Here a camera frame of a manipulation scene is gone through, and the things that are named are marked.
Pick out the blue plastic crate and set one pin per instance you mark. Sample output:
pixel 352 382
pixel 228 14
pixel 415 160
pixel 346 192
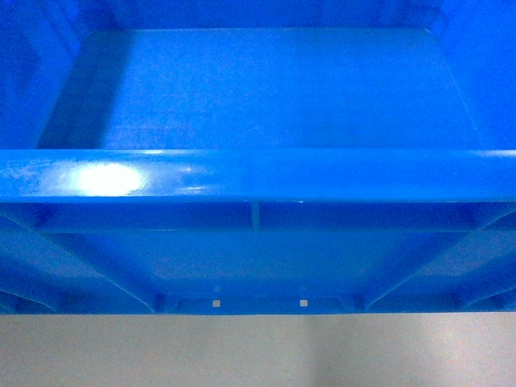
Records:
pixel 257 157

